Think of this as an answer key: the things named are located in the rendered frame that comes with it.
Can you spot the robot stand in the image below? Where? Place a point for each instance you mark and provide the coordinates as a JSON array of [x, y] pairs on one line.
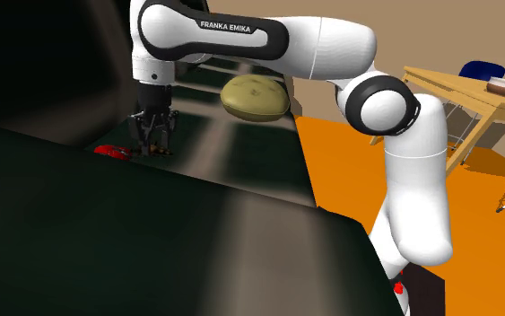
[[427, 293]]

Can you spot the small brown object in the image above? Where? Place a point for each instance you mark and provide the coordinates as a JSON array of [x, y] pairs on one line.
[[163, 151]]

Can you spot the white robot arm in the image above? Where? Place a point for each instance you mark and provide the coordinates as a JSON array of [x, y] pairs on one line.
[[414, 175]]

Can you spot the blue chair with white legs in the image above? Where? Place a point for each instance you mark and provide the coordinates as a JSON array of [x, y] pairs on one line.
[[481, 69]]

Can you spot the red flat object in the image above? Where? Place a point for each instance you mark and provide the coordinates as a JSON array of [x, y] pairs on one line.
[[111, 152]]

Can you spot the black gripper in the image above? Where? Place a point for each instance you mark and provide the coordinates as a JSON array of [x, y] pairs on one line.
[[154, 98]]

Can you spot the light wooden table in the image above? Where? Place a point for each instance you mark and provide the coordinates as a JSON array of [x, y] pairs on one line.
[[466, 94]]

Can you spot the olive round cushion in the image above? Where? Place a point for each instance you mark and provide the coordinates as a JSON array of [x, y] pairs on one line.
[[254, 98]]

